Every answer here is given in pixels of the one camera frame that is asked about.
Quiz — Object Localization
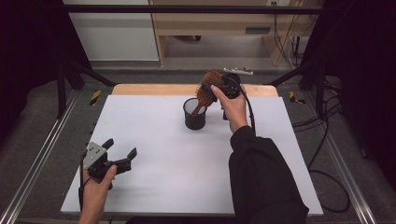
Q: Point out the white table board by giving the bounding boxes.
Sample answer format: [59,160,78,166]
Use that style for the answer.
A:
[60,94,324,217]

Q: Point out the person's right hand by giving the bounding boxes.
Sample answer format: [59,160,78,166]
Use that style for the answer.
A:
[210,84,249,135]

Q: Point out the brown wooden hairbrush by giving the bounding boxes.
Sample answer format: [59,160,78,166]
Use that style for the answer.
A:
[191,69,225,117]

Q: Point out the black looping floor cable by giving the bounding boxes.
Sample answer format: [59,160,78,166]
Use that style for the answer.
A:
[307,122,351,215]

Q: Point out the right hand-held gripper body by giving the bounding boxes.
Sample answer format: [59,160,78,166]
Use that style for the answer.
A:
[217,67,254,100]

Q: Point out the black mesh cup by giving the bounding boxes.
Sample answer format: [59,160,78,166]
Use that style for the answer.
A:
[182,97,208,132]

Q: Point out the black curtain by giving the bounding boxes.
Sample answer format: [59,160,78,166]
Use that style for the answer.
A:
[301,0,396,188]
[0,0,92,143]

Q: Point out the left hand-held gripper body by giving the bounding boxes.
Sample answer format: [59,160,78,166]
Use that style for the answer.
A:
[81,141,132,180]

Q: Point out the right hand-held gripper cable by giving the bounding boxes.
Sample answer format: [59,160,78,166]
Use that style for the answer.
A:
[238,88,257,136]

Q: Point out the light wooden desk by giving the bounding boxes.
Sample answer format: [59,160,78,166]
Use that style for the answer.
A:
[150,0,322,67]

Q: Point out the white cabinet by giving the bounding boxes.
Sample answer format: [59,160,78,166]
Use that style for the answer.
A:
[62,0,160,62]

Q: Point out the hand-held gripper cable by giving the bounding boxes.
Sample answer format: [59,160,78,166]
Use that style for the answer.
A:
[78,151,94,213]
[238,88,257,136]

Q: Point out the hanging desk cables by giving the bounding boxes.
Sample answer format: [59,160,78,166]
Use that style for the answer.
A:
[272,1,301,69]

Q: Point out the person's black right sleeve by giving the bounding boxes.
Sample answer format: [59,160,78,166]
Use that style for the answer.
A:
[228,125,310,224]

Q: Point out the yellow black tape piece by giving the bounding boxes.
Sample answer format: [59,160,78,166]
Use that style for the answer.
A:
[288,91,307,105]
[89,89,103,107]

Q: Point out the black frame strut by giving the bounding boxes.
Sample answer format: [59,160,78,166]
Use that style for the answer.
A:
[266,60,327,118]
[56,59,117,119]

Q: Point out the light wooden table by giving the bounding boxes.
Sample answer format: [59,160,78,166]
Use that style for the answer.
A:
[111,83,279,98]

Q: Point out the left hand-held gripper cable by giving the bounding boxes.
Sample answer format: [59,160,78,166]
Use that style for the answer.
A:
[78,151,94,213]

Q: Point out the aluminium floor rail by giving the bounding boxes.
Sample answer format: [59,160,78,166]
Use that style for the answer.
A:
[303,92,378,224]
[0,90,80,224]

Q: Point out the person's left hand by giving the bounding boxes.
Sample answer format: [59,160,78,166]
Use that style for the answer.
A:
[77,164,118,224]

